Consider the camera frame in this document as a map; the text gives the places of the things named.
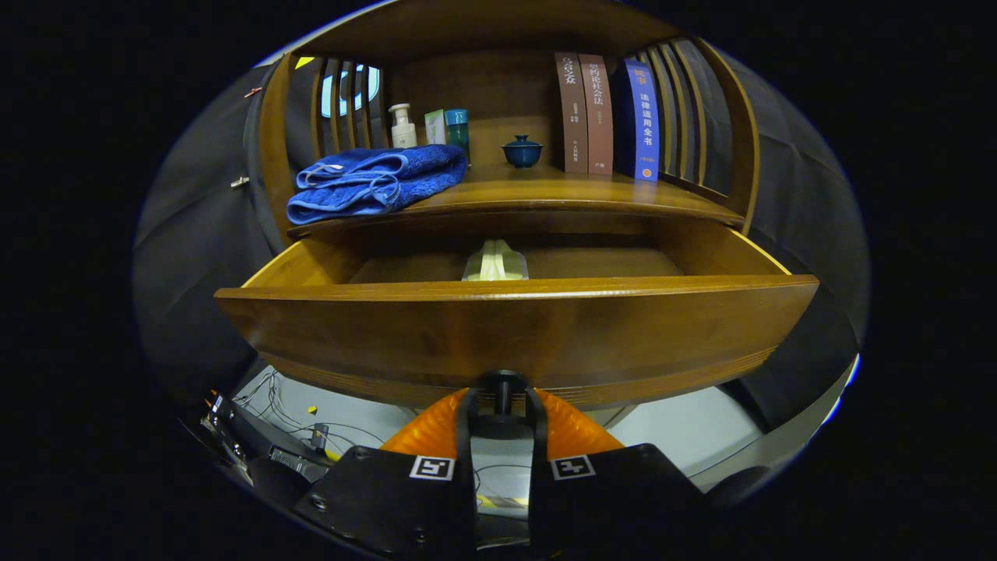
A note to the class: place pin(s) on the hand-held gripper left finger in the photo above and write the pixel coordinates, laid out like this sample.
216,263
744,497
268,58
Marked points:
389,499

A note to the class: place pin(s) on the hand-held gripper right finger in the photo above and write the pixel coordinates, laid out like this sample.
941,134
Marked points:
607,499

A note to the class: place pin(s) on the wooden drawer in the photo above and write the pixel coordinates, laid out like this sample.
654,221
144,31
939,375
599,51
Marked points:
514,335

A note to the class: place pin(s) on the wooden countertop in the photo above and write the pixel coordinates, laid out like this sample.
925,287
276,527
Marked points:
545,191

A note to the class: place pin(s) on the wooden cabinet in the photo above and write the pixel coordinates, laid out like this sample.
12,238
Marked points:
483,86

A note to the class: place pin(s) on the dark floor equipment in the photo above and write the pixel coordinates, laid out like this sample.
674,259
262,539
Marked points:
257,448

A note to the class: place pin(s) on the folded blue towel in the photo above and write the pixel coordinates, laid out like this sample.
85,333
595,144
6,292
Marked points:
374,187

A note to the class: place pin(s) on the blue lidded teacup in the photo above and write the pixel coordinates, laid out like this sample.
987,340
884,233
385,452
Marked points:
522,153

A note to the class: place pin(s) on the white pump bottle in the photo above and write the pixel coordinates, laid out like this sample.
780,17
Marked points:
403,132

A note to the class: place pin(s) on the white green tube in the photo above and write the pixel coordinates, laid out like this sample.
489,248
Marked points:
434,128

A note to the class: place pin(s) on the teal capped bottle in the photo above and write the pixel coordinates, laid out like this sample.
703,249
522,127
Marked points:
458,128

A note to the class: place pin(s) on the reddish brown book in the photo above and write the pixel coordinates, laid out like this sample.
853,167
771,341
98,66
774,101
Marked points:
597,117

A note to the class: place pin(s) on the blue book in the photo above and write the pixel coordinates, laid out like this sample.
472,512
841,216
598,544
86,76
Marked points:
642,117

